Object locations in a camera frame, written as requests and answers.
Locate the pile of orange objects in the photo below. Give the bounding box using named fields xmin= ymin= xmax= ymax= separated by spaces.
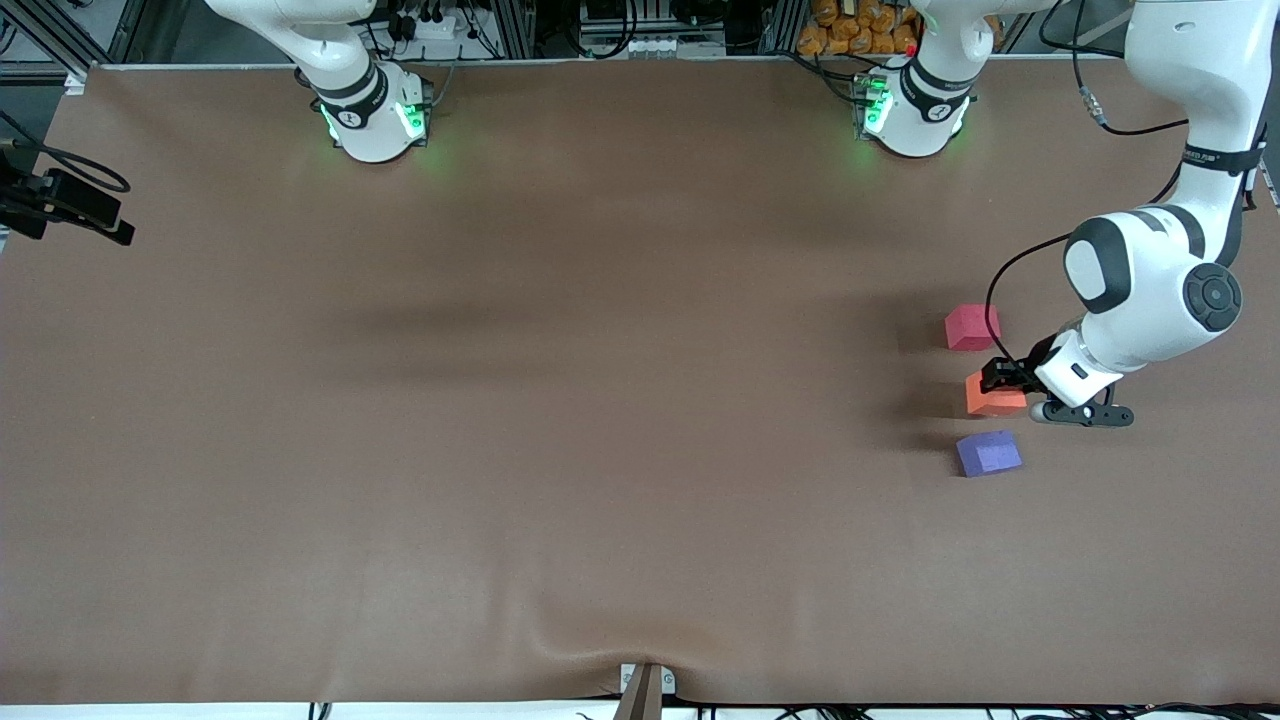
xmin=797 ymin=0 xmax=921 ymax=56

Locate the metal table clamp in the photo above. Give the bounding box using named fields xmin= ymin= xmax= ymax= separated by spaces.
xmin=612 ymin=663 xmax=677 ymax=720

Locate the red foam block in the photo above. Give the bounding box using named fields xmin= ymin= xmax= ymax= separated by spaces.
xmin=945 ymin=304 xmax=1001 ymax=352

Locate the brown table mat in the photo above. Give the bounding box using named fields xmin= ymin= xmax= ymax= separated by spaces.
xmin=0 ymin=55 xmax=1280 ymax=706

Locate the purple foam block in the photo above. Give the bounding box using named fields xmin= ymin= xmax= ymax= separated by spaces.
xmin=955 ymin=429 xmax=1024 ymax=478

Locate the white power strip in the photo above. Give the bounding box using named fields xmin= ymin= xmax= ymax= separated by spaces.
xmin=395 ymin=8 xmax=471 ymax=41

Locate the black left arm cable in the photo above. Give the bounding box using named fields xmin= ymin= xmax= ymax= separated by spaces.
xmin=985 ymin=0 xmax=1261 ymax=366

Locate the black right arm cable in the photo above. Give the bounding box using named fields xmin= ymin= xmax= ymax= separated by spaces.
xmin=0 ymin=110 xmax=131 ymax=193

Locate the aluminium frame strut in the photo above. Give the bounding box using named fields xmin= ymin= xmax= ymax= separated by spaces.
xmin=0 ymin=0 xmax=91 ymax=96

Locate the aluminium frame post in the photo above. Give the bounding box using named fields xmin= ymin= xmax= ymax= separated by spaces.
xmin=495 ymin=0 xmax=536 ymax=59
xmin=765 ymin=0 xmax=806 ymax=56

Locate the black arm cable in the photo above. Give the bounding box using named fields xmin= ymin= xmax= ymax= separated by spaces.
xmin=985 ymin=0 xmax=1261 ymax=366
xmin=0 ymin=110 xmax=131 ymax=193

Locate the orange foam block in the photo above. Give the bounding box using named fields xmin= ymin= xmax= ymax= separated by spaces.
xmin=965 ymin=370 xmax=1029 ymax=418

